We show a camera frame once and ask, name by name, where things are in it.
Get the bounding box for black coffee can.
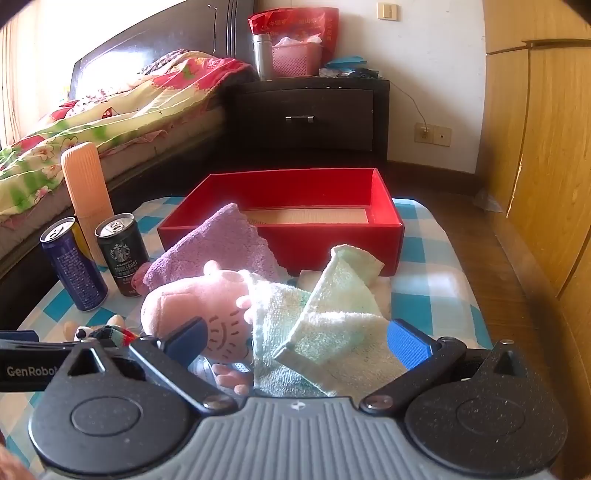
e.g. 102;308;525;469
95;213;151;297

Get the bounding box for rainbow striped sock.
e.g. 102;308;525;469
95;324;140;348

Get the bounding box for blue checkered tablecloth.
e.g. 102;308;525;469
4;196;495;467

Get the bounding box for thin power cable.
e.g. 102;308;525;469
390;82;428;137

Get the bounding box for red shopping bag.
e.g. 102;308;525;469
248;7;341;60

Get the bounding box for pink plastic basket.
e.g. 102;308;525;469
271;37;324;78

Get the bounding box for nightstand drawer with metal handle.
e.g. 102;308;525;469
236;88;376;153

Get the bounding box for bed with floral quilt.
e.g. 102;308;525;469
0;0;257;330

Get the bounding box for pink pig plush toy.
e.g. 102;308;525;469
140;260;259;393

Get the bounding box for orange ribbed cylinder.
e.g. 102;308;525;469
61;142;116;267

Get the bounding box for steel thermos bottle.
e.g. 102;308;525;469
252;32;274;82

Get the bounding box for blue paper items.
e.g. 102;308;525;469
320;55;368;77

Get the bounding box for white towel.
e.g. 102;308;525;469
295;270;394;320

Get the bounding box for purple towel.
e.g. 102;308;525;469
143;203;289;296

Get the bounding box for blue drink can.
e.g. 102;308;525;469
39;217;109;313

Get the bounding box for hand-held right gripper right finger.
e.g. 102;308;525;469
360;318;536;414

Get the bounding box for light green towel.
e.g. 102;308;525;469
249;244;408;398

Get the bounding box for small panda plush toy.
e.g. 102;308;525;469
62;315;126;343

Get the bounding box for floral blanket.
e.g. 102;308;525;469
0;50;257;232

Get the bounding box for dark wooden nightstand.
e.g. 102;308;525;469
224;75;391;163

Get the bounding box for wooden wardrobe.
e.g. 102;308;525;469
475;0;591;352

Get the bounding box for wall power outlet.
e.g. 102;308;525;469
414;122;452;148

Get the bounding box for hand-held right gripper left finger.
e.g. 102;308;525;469
55;318;237;414

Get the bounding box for yellow container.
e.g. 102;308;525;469
71;220;100;267

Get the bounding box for red cardboard box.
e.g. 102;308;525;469
157;167;406;278

